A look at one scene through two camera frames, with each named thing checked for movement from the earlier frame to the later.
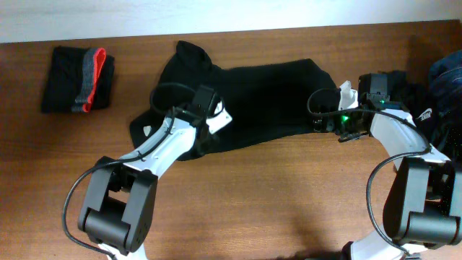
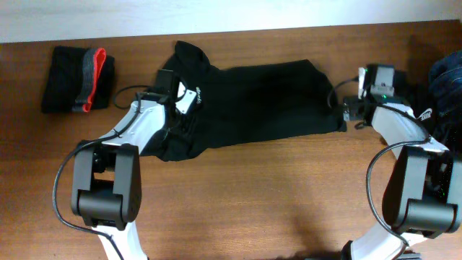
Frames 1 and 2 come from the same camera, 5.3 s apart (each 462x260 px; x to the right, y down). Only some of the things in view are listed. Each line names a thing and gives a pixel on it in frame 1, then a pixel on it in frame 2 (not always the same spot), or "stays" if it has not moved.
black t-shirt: x=260 y=100 stays
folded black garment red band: x=78 y=79 stays
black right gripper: x=332 y=125 -> x=351 y=107
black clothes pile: x=442 y=128 stays
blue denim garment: x=446 y=76 stays
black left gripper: x=206 y=144 -> x=186 y=127
